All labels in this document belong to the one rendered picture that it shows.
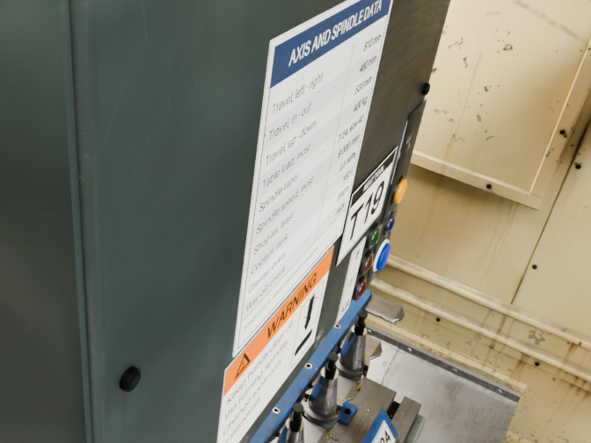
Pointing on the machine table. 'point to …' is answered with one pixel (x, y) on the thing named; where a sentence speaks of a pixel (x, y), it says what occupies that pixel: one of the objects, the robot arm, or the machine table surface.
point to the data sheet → (307, 150)
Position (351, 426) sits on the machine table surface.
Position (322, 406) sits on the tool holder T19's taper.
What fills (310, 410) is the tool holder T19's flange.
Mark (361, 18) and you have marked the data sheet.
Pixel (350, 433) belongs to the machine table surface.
